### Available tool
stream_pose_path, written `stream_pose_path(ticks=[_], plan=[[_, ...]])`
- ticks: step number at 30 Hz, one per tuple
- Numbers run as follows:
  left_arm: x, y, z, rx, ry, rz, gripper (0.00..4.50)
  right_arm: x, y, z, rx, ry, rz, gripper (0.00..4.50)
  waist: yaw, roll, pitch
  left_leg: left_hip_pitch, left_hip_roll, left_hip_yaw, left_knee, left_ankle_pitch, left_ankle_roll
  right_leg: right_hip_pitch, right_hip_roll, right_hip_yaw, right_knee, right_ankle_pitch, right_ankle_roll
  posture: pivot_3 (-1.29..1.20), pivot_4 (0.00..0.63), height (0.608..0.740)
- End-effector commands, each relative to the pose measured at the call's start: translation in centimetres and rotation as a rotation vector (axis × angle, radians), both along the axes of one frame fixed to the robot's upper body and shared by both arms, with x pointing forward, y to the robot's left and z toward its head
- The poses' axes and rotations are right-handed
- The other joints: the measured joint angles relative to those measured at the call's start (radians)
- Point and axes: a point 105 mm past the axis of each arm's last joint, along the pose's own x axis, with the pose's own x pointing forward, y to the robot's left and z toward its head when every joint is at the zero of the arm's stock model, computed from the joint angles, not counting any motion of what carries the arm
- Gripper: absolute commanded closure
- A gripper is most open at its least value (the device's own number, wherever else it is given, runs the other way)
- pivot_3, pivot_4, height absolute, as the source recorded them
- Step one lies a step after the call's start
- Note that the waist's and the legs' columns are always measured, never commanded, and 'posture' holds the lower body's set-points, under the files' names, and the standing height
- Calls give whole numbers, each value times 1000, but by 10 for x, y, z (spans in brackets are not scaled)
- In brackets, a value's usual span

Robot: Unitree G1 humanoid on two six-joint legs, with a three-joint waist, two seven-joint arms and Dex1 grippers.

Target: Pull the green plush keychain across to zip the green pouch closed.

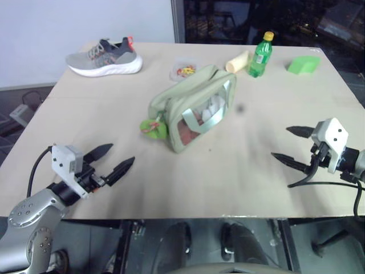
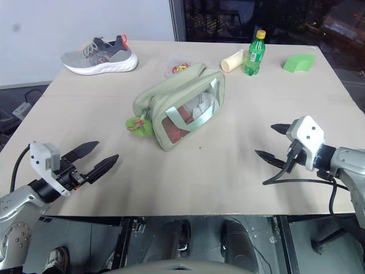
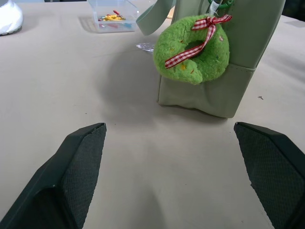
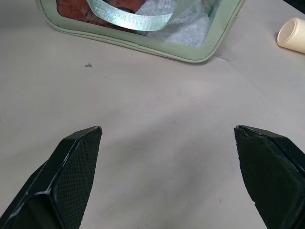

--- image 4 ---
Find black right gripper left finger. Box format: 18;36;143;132
0;125;103;229

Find pale green clear bag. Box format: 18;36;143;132
33;0;246;64

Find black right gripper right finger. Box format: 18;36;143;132
234;125;305;229

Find white cloth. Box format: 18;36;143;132
135;0;216;50

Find cream plastic cup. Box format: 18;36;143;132
276;17;305;54

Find red-brown item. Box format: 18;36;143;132
56;0;146;36

